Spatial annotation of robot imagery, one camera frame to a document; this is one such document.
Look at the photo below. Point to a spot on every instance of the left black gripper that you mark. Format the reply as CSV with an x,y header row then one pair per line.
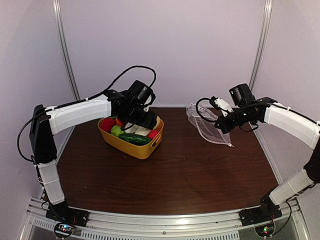
x,y
149,122

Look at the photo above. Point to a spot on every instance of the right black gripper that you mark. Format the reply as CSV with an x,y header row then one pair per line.
x,y
225,127

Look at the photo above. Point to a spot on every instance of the white cabbage toy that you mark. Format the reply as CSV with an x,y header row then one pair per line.
x,y
138,130

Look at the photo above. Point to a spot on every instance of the clear zip top bag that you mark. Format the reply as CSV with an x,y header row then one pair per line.
x,y
207,130

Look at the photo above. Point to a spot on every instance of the yellow cauliflower toy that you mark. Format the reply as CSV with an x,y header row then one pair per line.
x,y
158,121

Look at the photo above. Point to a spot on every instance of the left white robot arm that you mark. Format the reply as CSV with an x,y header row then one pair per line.
x,y
47,122

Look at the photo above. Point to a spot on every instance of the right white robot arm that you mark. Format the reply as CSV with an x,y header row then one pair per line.
x,y
295,129

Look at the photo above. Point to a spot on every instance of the orange fruit toy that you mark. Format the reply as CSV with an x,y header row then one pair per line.
x,y
119,122

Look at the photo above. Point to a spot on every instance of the pink radish toy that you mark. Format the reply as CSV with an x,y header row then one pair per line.
x,y
153,133

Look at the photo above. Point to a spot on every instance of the green cucumber toy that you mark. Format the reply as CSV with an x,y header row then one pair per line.
x,y
135,139

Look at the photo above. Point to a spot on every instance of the light green pepper toy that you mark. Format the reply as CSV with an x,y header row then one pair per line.
x,y
116,131

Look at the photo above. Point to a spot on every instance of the small red fruit toy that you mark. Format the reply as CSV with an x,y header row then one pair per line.
x,y
107,124

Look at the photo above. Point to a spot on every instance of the yellow plastic basket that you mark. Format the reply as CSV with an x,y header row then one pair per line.
x,y
140,152

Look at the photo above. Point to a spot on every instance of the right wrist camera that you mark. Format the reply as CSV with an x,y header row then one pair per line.
x,y
220,104

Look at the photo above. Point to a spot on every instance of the right aluminium frame post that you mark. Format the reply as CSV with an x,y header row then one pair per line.
x,y
263,36

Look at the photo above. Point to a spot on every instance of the aluminium frame post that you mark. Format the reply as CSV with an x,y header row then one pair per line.
x,y
263,36
64,48

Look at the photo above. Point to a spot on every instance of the aluminium front rail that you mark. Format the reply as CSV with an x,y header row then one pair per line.
x,y
224,225

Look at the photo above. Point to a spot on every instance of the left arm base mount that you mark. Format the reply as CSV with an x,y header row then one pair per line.
x,y
66,225

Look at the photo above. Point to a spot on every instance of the left aluminium frame post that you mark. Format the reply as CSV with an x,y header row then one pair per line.
x,y
64,48

